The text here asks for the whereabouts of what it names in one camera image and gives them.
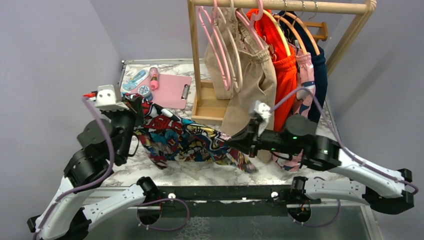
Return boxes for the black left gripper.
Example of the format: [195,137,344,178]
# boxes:
[103,95,149,162]

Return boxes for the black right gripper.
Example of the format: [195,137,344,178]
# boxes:
[224,118,302,159]

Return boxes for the comic print shorts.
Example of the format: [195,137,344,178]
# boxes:
[121,93,258,173]

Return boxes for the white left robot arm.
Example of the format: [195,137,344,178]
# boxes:
[27,105,159,240]

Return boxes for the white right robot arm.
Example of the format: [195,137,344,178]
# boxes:
[226,114,414,215]

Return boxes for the cream plastic hanger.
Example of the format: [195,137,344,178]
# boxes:
[216,0,243,93]

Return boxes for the pink patterned shorts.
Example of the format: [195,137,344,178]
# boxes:
[273,43,316,172]

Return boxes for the beige shorts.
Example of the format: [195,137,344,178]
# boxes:
[202,7,278,163]

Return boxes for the orange shorts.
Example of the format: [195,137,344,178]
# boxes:
[254,13,297,131]

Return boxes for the pink plastic hanger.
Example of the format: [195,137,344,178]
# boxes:
[196,5,232,92]

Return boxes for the navy shorts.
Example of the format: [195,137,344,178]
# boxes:
[278,10,328,123]

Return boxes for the wooden hanger front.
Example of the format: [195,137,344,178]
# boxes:
[262,9,291,57]

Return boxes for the wooden hanger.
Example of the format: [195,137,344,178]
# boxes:
[262,9,291,57]
[289,0,321,56]

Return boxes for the pink hanger with shorts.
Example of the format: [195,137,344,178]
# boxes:
[230,0,265,50]

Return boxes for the wooden hanger back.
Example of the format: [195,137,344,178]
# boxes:
[289,0,321,56]

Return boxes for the blue lidded jar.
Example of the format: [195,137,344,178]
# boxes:
[137,85,154,101]

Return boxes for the light blue flat case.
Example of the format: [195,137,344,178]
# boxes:
[121,69,149,92]

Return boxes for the wooden clothes rack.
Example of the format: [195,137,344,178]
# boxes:
[187,0,377,126]

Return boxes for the pink glue stick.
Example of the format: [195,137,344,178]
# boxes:
[149,67,159,91]

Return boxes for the pink clipboard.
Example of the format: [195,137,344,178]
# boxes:
[121,73,192,109]

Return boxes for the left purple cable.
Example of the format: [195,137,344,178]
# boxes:
[32,96,191,240]

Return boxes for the purple cable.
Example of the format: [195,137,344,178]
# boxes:
[269,86,420,229]
[32,96,191,240]

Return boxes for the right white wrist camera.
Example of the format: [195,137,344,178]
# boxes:
[249,100,272,137]

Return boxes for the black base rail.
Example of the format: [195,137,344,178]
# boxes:
[137,185,321,220]

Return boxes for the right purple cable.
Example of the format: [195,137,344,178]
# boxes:
[269,86,420,229]

